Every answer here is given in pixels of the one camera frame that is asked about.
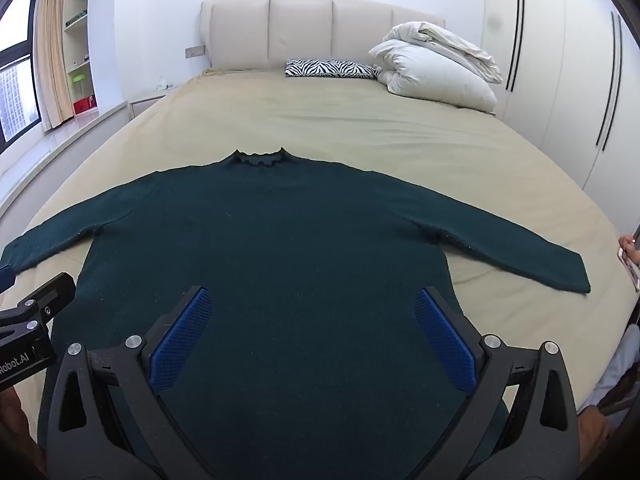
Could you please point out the person's left forearm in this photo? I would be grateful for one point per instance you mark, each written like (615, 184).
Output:
(12, 422)

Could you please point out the bed with beige sheet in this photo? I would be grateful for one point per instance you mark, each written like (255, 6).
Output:
(325, 110)

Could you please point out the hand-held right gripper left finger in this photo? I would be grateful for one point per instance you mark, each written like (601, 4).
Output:
(182, 340)

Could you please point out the folded white duvet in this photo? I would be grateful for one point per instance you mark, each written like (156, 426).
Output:
(435, 67)

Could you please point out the white shelf unit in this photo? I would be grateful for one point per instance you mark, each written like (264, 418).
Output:
(76, 45)

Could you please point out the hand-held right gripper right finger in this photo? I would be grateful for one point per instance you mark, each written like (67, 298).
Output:
(445, 340)

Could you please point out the small white item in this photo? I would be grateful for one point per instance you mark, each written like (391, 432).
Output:
(166, 83)

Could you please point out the beige curtain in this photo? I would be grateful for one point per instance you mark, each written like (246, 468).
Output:
(50, 60)

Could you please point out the zebra print pillow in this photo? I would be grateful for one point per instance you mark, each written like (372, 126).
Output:
(330, 68)

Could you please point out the white window ledge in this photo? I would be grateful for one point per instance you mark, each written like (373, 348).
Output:
(60, 145)

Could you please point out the beige padded headboard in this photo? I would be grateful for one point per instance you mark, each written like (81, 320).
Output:
(300, 30)

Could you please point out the phone with light case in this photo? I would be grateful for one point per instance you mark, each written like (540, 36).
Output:
(631, 276)

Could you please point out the red box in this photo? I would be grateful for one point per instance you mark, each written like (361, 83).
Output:
(84, 105)

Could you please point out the white wardrobe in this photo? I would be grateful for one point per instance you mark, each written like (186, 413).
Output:
(555, 60)

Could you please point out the white nightstand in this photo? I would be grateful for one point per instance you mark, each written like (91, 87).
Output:
(145, 102)

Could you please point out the dark green sweater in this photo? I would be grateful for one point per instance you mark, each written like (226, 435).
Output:
(300, 240)

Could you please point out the dark framed window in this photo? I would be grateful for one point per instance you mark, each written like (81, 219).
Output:
(15, 85)

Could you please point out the flat green box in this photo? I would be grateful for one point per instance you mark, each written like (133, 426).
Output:
(76, 18)

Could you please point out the grey wall switch panel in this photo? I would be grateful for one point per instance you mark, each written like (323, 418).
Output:
(195, 51)

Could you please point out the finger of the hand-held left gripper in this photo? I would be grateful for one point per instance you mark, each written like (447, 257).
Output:
(47, 299)
(4, 278)

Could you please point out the clear container with green lid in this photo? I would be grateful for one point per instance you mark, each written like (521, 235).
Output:
(78, 85)

